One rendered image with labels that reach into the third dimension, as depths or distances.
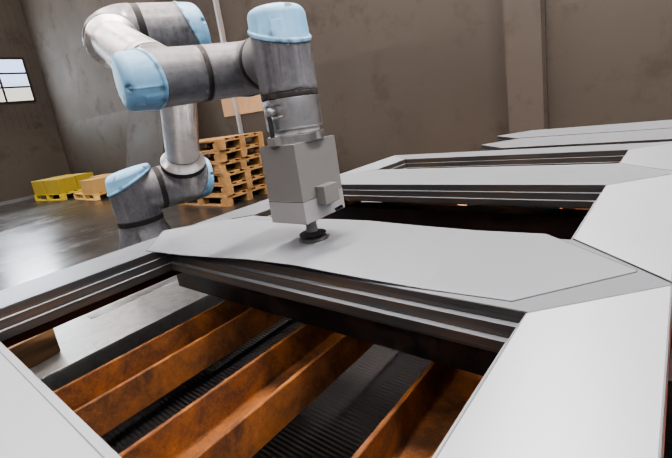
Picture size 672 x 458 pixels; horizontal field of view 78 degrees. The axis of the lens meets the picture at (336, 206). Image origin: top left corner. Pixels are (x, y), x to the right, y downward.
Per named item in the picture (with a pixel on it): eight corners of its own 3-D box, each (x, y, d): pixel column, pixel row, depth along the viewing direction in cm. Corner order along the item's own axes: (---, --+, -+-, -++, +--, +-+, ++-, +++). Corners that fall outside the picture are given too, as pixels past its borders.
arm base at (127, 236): (110, 258, 114) (99, 224, 111) (160, 238, 125) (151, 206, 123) (137, 264, 105) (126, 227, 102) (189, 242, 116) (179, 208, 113)
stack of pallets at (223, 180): (276, 191, 599) (264, 130, 579) (230, 207, 535) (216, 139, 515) (221, 191, 674) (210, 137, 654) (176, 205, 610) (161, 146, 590)
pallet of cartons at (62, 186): (101, 191, 932) (95, 171, 922) (56, 201, 862) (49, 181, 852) (77, 191, 1010) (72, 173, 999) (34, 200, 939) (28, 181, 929)
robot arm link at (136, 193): (113, 219, 114) (97, 171, 111) (163, 206, 121) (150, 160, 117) (118, 227, 104) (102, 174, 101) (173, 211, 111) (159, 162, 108)
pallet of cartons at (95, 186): (133, 191, 845) (128, 172, 836) (96, 200, 788) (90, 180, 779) (109, 191, 910) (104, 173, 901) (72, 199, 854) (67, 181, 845)
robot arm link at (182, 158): (152, 190, 121) (121, -8, 84) (202, 178, 129) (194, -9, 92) (166, 218, 115) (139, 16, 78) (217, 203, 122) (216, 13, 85)
